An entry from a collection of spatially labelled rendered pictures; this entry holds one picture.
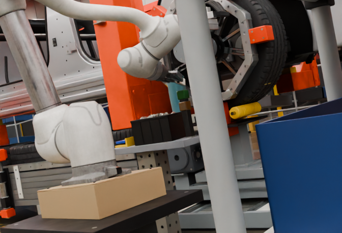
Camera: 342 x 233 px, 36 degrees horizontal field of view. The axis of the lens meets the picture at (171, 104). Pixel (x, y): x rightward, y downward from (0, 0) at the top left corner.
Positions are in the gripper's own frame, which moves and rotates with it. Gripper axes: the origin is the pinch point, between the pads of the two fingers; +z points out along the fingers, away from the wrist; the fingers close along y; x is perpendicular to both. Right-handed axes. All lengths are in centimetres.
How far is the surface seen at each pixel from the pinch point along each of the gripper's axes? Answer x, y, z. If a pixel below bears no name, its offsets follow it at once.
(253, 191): 48, -12, 45
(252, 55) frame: -13.0, -24.6, 25.6
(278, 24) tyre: -32, -32, 44
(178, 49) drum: -19.1, 6.4, 11.3
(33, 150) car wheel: 9, 150, 58
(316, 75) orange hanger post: -73, 20, 296
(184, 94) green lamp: 7.2, -3.3, -2.4
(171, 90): -2.0, 15.6, 18.4
